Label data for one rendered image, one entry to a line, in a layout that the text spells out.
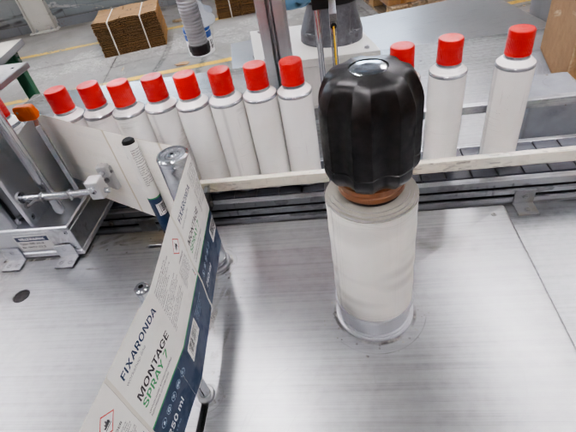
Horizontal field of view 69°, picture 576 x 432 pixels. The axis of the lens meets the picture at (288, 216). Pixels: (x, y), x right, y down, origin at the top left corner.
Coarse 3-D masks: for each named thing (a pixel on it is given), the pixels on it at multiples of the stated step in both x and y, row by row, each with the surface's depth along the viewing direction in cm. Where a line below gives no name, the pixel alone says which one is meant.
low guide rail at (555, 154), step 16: (432, 160) 64; (448, 160) 64; (464, 160) 63; (480, 160) 63; (496, 160) 63; (512, 160) 63; (528, 160) 63; (544, 160) 63; (560, 160) 62; (256, 176) 68; (272, 176) 68; (288, 176) 67; (304, 176) 67; (320, 176) 67
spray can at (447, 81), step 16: (448, 48) 55; (448, 64) 57; (464, 64) 58; (432, 80) 59; (448, 80) 57; (464, 80) 58; (432, 96) 60; (448, 96) 59; (432, 112) 62; (448, 112) 60; (432, 128) 63; (448, 128) 62; (432, 144) 65; (448, 144) 64
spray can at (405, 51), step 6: (396, 42) 57; (402, 42) 57; (408, 42) 57; (390, 48) 57; (396, 48) 56; (402, 48) 56; (408, 48) 55; (414, 48) 56; (390, 54) 57; (396, 54) 56; (402, 54) 56; (408, 54) 56; (414, 54) 56; (402, 60) 56; (408, 60) 56; (414, 60) 57; (414, 66) 58; (420, 78) 58
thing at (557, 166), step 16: (528, 144) 69; (544, 144) 69; (560, 144) 68; (416, 176) 68; (432, 176) 67; (448, 176) 66; (464, 176) 66; (480, 176) 65; (496, 176) 65; (224, 192) 72; (240, 192) 72; (256, 192) 71; (272, 192) 70; (288, 192) 70; (304, 192) 69; (112, 208) 74
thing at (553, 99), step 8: (536, 96) 65; (544, 96) 64; (552, 96) 64; (560, 96) 64; (568, 96) 63; (464, 104) 66; (472, 104) 66; (480, 104) 66; (528, 104) 65; (536, 104) 64; (544, 104) 64; (552, 104) 64; (560, 104) 64; (568, 104) 64; (424, 112) 66; (464, 112) 66; (472, 112) 66; (480, 112) 66
